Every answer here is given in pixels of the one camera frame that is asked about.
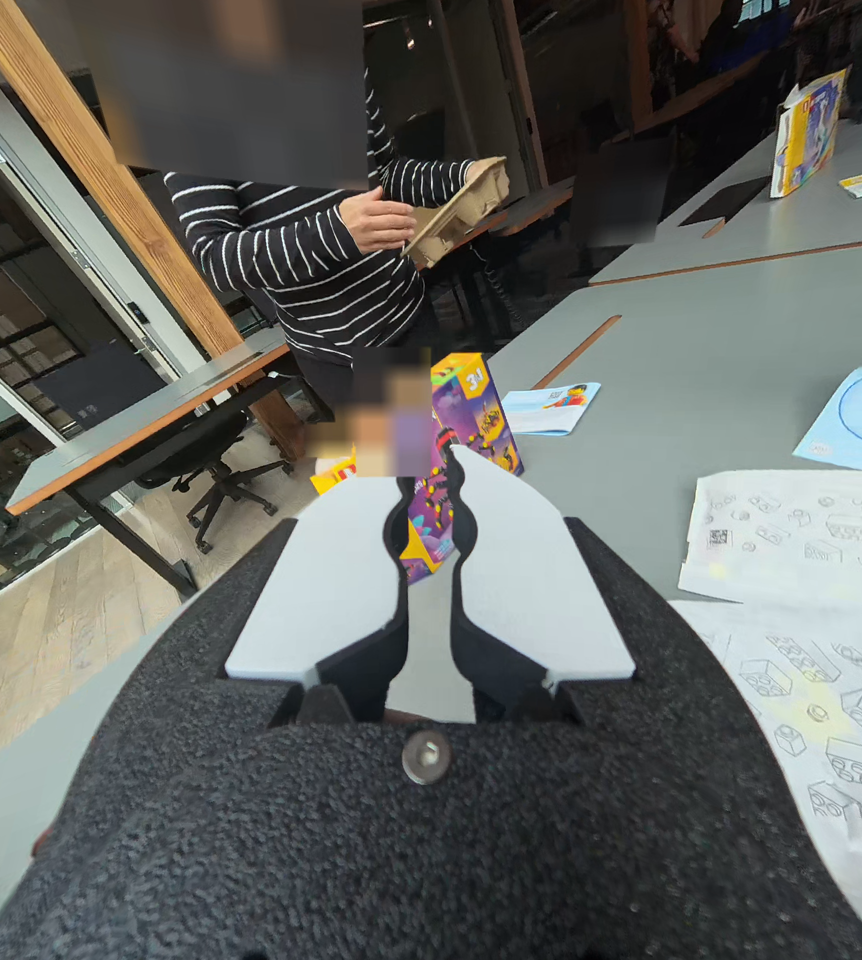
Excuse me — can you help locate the wooden pillar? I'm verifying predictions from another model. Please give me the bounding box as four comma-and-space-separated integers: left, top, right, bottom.
0, 0, 309, 463

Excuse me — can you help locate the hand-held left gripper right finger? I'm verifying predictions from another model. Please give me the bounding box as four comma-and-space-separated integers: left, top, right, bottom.
448, 444, 637, 723

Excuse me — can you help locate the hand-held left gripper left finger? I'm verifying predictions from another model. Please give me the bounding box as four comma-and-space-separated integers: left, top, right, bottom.
224, 476, 411, 723

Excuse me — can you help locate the dark brown desk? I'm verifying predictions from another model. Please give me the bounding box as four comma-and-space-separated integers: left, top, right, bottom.
468, 176, 576, 240

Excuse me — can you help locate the brown cardboard cup carrier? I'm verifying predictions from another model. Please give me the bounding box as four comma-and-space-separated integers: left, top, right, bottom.
401, 156, 511, 271

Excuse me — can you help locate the yellow toy brick box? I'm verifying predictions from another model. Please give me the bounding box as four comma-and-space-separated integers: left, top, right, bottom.
770, 69, 849, 200

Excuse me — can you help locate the black office chair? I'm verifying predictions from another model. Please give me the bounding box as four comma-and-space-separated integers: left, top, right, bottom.
134, 408, 294, 555

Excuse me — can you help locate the grey neighbouring desk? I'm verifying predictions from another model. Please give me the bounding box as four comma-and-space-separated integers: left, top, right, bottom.
588, 105, 862, 288

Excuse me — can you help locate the small blue leaflet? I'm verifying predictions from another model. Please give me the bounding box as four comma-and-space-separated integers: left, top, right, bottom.
502, 382, 602, 437

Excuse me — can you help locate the white brick-print paper bag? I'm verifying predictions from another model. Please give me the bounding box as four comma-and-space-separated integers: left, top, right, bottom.
677, 470, 862, 606
667, 598, 862, 943

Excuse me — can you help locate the black desk cable cover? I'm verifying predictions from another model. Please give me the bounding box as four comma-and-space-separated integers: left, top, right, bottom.
678, 176, 772, 227

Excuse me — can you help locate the purple spider toy brick box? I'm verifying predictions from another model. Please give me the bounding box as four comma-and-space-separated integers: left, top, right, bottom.
311, 352, 526, 586

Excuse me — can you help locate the dark panel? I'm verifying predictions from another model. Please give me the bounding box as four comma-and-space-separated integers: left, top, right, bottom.
32, 337, 170, 435

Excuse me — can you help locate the light blue instruction booklet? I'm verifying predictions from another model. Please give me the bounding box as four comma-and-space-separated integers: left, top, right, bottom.
792, 341, 862, 474

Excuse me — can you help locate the grey desk with wooden edge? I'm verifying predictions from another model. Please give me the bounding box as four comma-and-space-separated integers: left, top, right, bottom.
7, 326, 312, 601

